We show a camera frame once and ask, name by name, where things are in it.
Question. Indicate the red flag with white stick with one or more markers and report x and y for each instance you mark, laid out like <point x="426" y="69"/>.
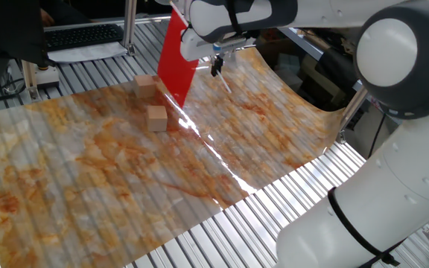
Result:
<point x="177" y="59"/>

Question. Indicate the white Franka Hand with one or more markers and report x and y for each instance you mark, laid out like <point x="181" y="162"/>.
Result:
<point x="196" y="50"/>

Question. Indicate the person in black clothing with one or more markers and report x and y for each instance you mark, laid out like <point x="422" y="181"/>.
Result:
<point x="6" y="30"/>

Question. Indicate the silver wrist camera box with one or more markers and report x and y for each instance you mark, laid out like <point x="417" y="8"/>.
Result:
<point x="229" y="44"/>

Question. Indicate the light wooden cube block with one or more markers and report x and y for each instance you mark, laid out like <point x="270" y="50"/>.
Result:
<point x="144" y="86"/>
<point x="157" y="119"/>

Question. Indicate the orange marble pattern mat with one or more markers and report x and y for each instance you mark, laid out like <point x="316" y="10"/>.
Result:
<point x="106" y="167"/>

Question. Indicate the grey metal shelf beam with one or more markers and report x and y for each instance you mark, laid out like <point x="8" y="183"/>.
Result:
<point x="300" y="41"/>

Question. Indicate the slanted aluminium support post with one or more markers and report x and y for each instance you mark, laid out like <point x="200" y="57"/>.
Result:
<point x="350" y="115"/>

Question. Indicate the black computer keyboard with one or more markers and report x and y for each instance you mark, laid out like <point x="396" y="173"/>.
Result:
<point x="84" y="36"/>

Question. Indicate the short aluminium post with bracket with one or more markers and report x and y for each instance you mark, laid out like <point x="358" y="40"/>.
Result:
<point x="45" y="76"/>

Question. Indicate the white paper sheet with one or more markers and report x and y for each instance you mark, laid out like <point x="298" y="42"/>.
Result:
<point x="88" y="52"/>

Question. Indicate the person's bare hand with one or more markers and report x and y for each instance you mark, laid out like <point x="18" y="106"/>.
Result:
<point x="47" y="19"/>

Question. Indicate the white Franka Panda arm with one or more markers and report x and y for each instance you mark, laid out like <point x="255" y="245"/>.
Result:
<point x="404" y="167"/>

